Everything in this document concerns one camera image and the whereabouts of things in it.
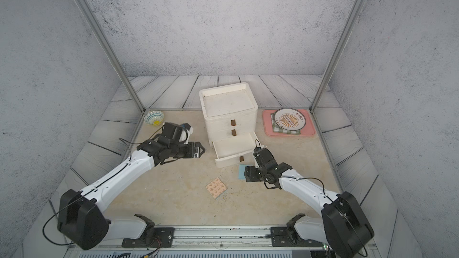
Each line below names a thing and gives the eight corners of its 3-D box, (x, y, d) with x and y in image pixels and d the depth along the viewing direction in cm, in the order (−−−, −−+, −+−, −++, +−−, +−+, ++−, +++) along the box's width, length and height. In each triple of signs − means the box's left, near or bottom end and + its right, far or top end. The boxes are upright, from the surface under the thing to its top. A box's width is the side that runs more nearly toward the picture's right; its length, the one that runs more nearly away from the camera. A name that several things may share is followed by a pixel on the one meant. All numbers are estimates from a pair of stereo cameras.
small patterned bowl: (144, 128, 114) (141, 123, 111) (149, 115, 121) (147, 110, 118) (162, 128, 114) (159, 123, 110) (166, 115, 121) (164, 110, 118)
